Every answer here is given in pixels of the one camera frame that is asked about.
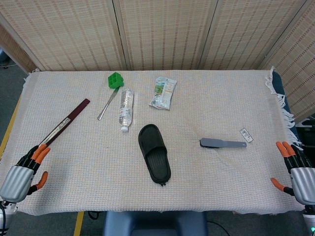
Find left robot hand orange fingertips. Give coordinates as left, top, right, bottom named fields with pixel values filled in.
left=0, top=144, right=51, bottom=203

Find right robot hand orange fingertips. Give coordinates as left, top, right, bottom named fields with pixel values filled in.
left=270, top=141, right=315, bottom=206

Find white barcode tag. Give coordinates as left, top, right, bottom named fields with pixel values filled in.
left=240, top=127, right=254, bottom=143

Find grey scrub brush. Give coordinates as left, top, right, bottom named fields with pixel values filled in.
left=199, top=137, right=247, bottom=149

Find black equipment box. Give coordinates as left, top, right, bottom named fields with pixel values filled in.
left=294, top=119, right=315, bottom=149

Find dark red folded fan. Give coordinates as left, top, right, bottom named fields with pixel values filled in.
left=38, top=98, right=91, bottom=148

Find white woven tablecloth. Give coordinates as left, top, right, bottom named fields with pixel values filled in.
left=0, top=66, right=306, bottom=217

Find blue padded table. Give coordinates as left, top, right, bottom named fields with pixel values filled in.
left=272, top=71, right=300, bottom=146

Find woven folding screen panel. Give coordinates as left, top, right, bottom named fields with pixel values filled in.
left=0, top=0, right=126, bottom=72
left=113, top=0, right=219, bottom=71
left=199, top=0, right=308, bottom=71
left=0, top=23, right=37, bottom=74
left=258, top=0, right=315, bottom=123

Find clear plastic water bottle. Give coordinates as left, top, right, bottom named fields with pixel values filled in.
left=118, top=88, right=134, bottom=133

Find green plastic grid box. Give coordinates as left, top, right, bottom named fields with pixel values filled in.
left=107, top=72, right=125, bottom=89

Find black slipper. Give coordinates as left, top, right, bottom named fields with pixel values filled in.
left=138, top=123, right=172, bottom=187

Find crumpled snack pouch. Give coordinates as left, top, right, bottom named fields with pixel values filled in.
left=148, top=76, right=178, bottom=111

